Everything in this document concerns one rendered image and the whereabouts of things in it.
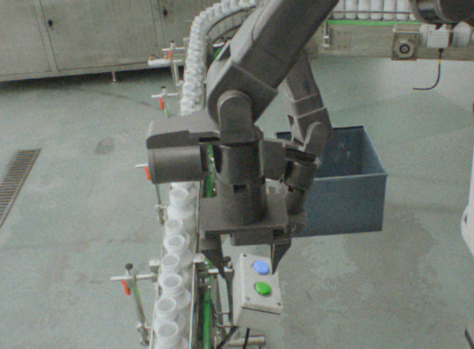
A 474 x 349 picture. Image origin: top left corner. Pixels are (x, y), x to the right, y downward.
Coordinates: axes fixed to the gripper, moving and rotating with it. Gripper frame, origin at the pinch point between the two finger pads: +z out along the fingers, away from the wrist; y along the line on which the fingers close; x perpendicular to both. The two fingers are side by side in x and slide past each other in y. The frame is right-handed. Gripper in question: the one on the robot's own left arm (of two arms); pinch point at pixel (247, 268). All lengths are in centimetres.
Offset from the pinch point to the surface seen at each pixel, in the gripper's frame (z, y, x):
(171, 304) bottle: 24.9, -14.4, 19.3
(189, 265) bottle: 28.2, -12.1, 33.4
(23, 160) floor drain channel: 139, -148, 275
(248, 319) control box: 32.5, -0.8, 21.4
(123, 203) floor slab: 139, -71, 216
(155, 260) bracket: 27.9, -19.3, 35.1
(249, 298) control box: 27.8, -0.3, 22.3
